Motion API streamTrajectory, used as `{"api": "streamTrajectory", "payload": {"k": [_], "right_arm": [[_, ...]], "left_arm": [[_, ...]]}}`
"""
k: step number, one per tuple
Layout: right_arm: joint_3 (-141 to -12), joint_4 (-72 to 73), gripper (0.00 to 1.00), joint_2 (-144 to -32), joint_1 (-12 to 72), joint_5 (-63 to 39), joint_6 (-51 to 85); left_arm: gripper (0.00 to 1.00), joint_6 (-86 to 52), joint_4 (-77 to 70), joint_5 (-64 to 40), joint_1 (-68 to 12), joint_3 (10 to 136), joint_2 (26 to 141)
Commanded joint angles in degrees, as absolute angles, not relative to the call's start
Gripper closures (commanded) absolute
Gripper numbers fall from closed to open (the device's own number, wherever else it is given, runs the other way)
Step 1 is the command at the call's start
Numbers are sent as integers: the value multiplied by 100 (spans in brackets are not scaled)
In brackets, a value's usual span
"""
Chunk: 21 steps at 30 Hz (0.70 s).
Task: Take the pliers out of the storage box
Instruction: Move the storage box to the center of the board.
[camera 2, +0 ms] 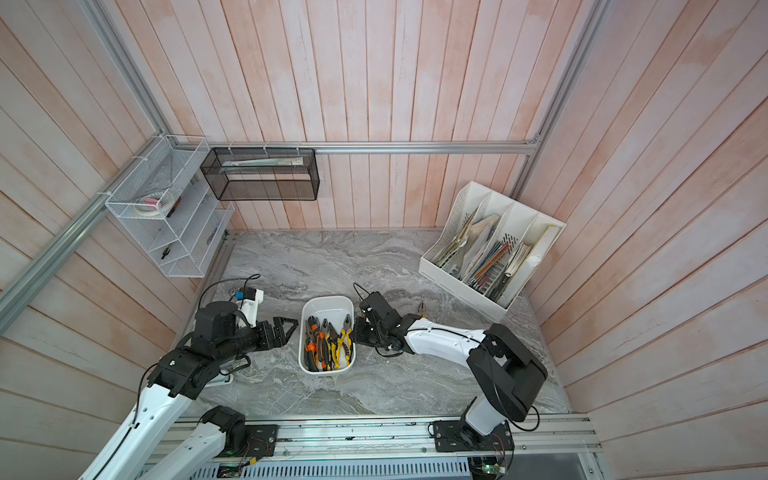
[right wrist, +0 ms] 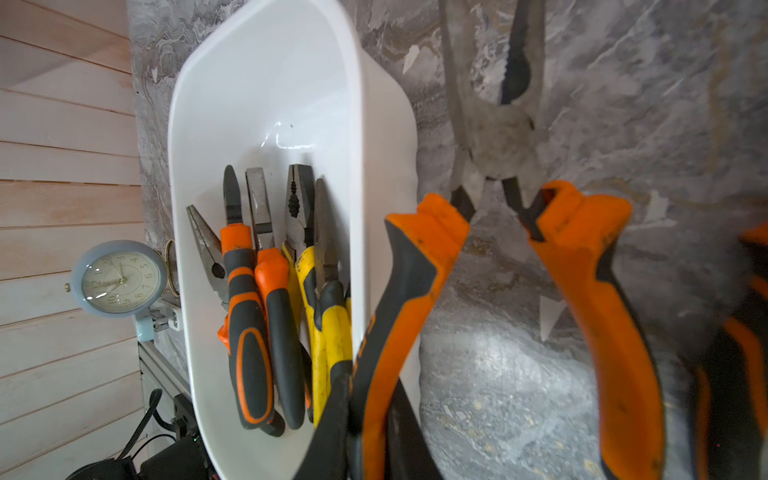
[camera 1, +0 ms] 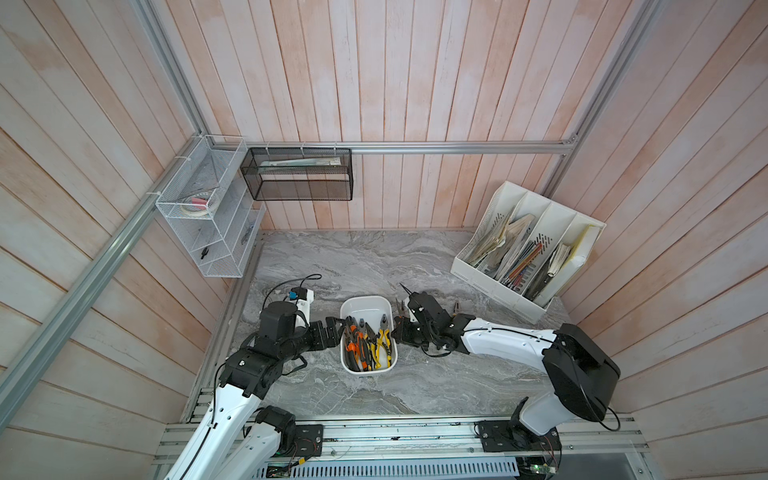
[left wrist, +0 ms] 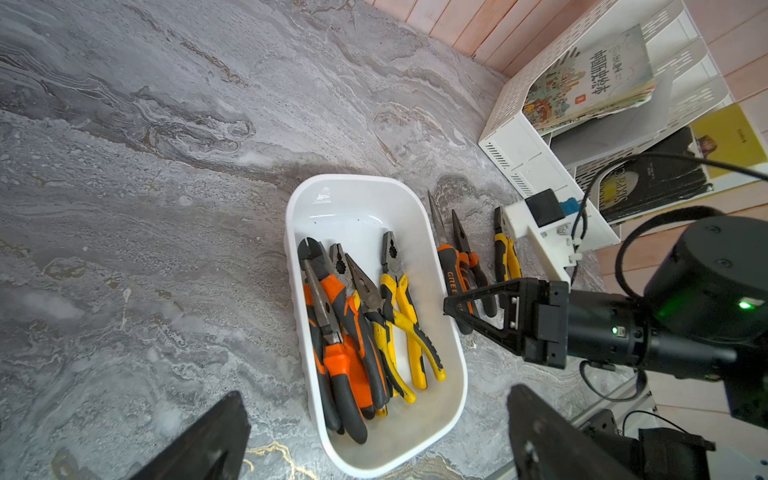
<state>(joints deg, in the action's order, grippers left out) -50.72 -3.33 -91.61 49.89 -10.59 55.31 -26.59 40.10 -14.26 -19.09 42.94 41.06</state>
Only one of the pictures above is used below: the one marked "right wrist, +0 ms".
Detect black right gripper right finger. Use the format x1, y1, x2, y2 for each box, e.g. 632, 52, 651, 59
385, 381, 443, 480

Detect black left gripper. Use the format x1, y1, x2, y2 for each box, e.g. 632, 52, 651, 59
69, 389, 210, 480

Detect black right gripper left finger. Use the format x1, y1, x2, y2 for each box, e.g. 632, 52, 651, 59
293, 360, 352, 480

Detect orange grey long-nose pliers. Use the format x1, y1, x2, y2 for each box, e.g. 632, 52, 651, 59
347, 0, 667, 480

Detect orange black pliers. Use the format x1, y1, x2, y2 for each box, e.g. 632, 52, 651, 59
690, 224, 767, 479

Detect white plastic storage box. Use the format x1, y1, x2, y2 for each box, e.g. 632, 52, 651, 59
168, 1, 418, 479

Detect orange grey pliers in box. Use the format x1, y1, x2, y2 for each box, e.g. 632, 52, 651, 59
245, 167, 311, 430

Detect yellow pliers in box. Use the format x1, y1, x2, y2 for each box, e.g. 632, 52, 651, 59
282, 164, 353, 426

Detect white round clock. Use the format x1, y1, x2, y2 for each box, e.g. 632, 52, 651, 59
65, 240, 182, 342

